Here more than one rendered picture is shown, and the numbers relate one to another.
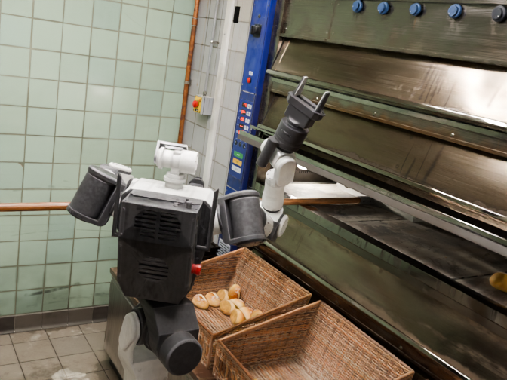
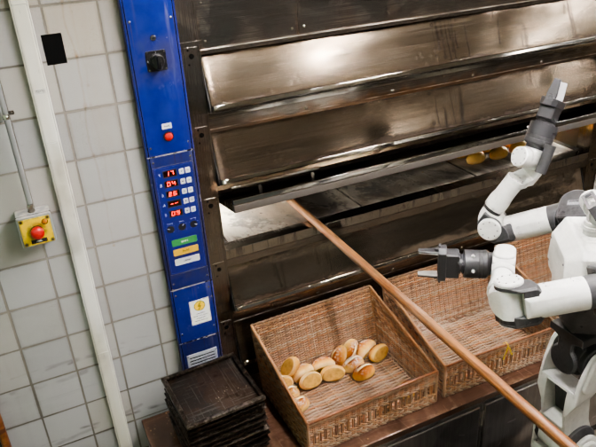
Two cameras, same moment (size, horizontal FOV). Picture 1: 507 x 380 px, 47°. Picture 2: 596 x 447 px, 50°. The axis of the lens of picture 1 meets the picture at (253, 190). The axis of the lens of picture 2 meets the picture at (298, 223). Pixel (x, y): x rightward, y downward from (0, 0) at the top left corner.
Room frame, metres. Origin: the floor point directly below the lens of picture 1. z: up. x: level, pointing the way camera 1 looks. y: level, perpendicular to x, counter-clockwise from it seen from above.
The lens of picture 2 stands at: (2.17, 1.98, 2.32)
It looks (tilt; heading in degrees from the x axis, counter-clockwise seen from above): 27 degrees down; 280
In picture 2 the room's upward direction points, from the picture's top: 4 degrees counter-clockwise
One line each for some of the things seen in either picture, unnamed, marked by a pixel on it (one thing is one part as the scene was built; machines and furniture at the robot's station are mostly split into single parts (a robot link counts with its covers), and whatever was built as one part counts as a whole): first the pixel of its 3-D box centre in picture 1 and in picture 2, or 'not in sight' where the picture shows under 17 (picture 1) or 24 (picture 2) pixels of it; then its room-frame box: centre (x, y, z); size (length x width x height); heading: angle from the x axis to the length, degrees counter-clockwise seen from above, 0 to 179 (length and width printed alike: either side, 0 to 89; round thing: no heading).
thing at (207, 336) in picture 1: (228, 300); (341, 362); (2.38, 0.03, 0.72); 0.56 x 0.49 x 0.28; 35
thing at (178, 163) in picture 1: (178, 164); (594, 210); (1.62, 0.23, 1.47); 0.10 x 0.07 x 0.09; 90
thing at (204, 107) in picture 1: (203, 104); (35, 226); (3.28, 0.36, 1.46); 0.10 x 0.07 x 0.10; 34
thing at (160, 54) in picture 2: (255, 25); (156, 53); (2.89, 0.12, 1.92); 0.06 x 0.04 x 0.11; 34
